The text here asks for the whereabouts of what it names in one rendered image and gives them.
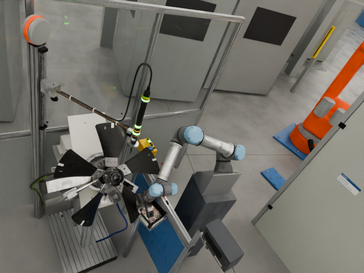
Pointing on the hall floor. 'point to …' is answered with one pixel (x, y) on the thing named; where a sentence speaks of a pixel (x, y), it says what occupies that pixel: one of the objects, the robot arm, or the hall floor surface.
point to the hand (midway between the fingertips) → (139, 208)
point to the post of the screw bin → (131, 237)
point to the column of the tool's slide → (36, 134)
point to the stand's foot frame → (81, 262)
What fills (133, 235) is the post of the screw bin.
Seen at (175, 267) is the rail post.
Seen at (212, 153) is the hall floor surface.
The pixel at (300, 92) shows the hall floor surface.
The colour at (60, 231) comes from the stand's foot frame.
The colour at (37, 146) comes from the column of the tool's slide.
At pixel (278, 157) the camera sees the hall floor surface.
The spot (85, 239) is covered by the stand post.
